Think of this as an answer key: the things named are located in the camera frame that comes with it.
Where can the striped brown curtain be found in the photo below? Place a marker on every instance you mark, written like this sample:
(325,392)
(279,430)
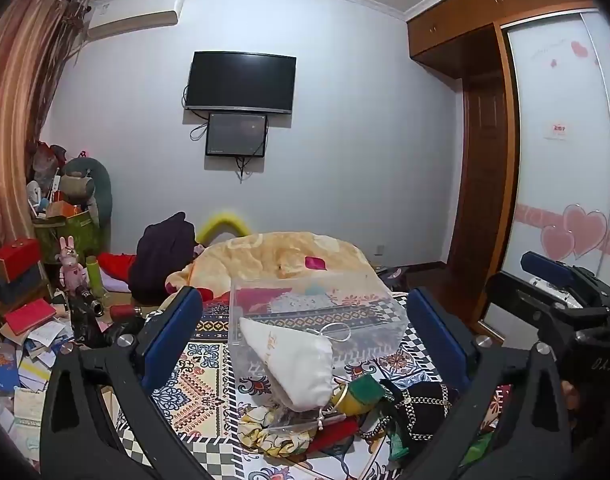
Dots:
(20,110)

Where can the pink rabbit toy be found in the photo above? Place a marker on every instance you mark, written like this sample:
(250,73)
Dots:
(70,265)

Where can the brown wooden door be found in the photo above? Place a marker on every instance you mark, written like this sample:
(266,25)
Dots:
(482,170)

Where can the wooden wardrobe with heart stickers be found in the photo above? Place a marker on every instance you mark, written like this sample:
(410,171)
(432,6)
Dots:
(560,160)

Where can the dark purple garment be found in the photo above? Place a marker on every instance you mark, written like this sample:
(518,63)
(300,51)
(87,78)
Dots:
(162,255)

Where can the small black wall monitor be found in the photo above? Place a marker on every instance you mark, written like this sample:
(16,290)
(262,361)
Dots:
(236,135)

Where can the red box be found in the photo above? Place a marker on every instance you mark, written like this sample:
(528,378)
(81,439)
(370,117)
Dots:
(12,257)

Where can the yellow foam arch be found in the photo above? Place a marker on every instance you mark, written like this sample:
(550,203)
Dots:
(222,224)

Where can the green plush toy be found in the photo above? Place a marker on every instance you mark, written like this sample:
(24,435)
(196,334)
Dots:
(82,185)

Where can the patterned bedsheet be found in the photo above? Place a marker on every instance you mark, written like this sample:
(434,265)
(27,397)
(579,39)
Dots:
(205,385)

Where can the red book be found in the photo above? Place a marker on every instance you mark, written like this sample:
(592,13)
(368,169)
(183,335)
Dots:
(30,316)

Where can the red cylinder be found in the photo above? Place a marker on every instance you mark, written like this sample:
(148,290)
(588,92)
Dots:
(122,312)

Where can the pile of papers and books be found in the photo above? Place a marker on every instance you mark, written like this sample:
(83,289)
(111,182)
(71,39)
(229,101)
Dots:
(30,365)

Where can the yellow fleece blanket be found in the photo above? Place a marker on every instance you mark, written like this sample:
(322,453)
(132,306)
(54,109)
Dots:
(285,255)

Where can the black wall television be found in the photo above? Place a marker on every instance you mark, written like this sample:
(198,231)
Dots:
(241,80)

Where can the white air conditioner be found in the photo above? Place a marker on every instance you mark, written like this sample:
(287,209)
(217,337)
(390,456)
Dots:
(135,10)

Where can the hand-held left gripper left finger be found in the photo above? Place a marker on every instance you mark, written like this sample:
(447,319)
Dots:
(172,330)

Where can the green cylinder bottle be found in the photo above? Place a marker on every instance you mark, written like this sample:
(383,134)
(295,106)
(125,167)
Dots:
(93,275)

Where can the floral scrunchie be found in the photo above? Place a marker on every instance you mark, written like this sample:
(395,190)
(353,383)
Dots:
(262,435)

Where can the clutter of toys and bags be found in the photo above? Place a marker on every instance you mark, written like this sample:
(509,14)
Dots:
(47,180)

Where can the green gift bag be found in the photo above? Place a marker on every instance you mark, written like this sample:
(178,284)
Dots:
(67,237)

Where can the yellow green fabric item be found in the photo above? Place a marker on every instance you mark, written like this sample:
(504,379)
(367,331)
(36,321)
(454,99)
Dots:
(359,396)

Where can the red pouch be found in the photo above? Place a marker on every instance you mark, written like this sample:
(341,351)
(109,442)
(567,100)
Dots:
(335,435)

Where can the grey backpack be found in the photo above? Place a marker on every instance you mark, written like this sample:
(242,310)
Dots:
(392,275)

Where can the red cloth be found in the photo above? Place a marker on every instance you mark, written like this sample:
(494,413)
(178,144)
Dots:
(115,265)

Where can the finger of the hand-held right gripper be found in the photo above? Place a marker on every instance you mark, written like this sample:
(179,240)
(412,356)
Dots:
(522,305)
(547,267)

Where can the dark blue box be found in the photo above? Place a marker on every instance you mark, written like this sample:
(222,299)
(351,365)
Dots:
(15,286)

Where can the clear plastic box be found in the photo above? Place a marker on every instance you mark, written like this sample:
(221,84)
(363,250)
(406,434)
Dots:
(365,320)

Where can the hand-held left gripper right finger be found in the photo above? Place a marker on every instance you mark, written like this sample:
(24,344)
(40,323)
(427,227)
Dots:
(437,335)

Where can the black metal device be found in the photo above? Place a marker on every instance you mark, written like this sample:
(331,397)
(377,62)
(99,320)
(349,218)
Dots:
(82,312)

